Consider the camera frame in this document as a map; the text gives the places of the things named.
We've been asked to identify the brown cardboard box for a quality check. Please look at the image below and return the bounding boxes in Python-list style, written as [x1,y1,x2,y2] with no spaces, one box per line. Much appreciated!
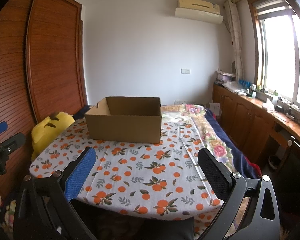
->
[84,96,162,144]

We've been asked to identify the floral blanket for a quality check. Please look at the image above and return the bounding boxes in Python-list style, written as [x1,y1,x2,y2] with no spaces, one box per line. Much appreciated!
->
[161,104,262,180]

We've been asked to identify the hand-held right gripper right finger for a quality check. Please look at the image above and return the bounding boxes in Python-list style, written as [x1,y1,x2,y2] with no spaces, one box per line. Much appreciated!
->
[197,148,282,240]

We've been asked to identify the orange print tablecloth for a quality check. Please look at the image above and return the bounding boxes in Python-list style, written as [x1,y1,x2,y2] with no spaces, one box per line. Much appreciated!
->
[29,116,224,239]

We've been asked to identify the wooden cabinet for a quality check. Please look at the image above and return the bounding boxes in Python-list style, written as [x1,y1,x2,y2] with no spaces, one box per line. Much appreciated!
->
[212,83,300,180]

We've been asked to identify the yellow plush toy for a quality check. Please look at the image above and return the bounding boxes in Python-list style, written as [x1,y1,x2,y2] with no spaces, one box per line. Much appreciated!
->
[31,112,76,161]

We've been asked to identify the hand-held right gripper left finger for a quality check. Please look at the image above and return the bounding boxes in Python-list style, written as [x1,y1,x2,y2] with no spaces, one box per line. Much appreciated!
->
[14,146,97,240]

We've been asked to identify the dark trash bin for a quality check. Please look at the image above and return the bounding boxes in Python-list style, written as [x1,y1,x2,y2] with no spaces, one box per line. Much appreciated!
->
[268,155,281,171]

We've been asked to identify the white paper bag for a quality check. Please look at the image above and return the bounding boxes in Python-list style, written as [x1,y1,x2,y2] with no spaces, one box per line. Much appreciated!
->
[209,102,222,117]

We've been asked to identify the stacked boxes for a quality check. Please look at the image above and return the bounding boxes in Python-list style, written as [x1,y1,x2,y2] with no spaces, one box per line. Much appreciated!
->
[216,70,237,83]

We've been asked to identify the wall air conditioner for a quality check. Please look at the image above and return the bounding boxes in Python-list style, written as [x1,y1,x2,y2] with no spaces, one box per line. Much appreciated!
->
[174,0,224,25]

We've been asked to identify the window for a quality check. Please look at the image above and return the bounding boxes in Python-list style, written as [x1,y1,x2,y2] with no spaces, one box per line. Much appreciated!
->
[251,0,300,108]

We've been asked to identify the pale curtain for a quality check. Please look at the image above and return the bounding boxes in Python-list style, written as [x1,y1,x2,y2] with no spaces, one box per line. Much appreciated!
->
[224,0,246,81]

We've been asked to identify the wooden wardrobe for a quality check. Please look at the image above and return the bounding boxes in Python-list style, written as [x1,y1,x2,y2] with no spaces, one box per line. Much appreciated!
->
[0,0,88,198]

